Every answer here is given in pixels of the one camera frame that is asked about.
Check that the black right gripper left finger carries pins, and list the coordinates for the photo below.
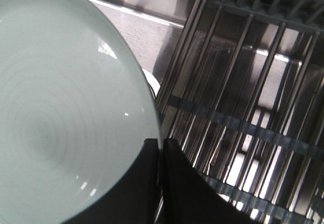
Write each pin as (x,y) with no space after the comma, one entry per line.
(133,199)

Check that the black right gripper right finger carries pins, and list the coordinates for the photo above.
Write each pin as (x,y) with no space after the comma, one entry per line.
(187,197)

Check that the metal roll-up drying rack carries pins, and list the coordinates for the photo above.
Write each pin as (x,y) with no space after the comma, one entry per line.
(253,102)

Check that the pale green round plate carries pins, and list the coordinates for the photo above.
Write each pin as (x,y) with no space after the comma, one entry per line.
(75,109)

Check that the stainless steel sink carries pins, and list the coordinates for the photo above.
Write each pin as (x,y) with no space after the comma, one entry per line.
(141,23)

